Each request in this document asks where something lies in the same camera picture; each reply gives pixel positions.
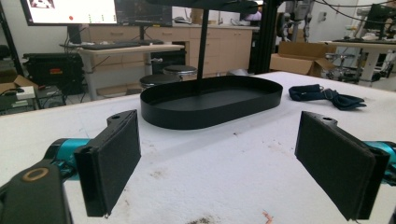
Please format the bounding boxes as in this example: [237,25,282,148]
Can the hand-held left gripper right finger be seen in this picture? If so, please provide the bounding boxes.
[294,110,390,221]

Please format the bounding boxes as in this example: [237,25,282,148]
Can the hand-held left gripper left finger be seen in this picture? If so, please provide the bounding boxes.
[73,109,142,218]

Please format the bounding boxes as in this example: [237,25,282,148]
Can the dark blue cloth strap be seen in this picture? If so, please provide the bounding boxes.
[288,83,368,111]

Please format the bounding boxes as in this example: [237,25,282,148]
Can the black two-tier oval tray stand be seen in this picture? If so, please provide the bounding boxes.
[139,0,284,131]

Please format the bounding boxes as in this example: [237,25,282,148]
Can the black round stool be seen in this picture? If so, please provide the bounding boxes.
[162,64,198,80]
[139,74,181,91]

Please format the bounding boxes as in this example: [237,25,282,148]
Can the black equipment case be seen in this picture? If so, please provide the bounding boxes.
[22,51,84,95]

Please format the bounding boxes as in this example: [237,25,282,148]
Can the open cardboard box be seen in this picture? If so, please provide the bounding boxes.
[269,40,337,78]

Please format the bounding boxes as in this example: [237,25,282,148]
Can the light wooden desk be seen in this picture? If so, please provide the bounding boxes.
[77,44,186,102]

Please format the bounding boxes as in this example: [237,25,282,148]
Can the black keyboard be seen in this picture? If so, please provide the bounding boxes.
[79,41,142,51]

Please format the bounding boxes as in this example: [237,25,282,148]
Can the white workbench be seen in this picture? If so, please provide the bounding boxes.
[320,38,396,84]

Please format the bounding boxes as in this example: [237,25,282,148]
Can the small cardboard box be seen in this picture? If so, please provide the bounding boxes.
[0,74,39,101]

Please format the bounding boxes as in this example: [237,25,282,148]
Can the dark-screen monitor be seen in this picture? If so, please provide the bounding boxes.
[114,0,174,28]

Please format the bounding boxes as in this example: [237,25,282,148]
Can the black monitor on workbench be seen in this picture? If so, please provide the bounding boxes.
[363,3,396,32]

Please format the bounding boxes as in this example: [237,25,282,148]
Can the white-screen monitor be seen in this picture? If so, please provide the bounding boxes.
[20,0,119,27]

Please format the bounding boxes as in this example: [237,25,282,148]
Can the beige cabinet with drawers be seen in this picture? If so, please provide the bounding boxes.
[81,23,260,78]

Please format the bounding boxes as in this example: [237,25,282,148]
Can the black metal stand post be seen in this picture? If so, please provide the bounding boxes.
[254,0,283,76]

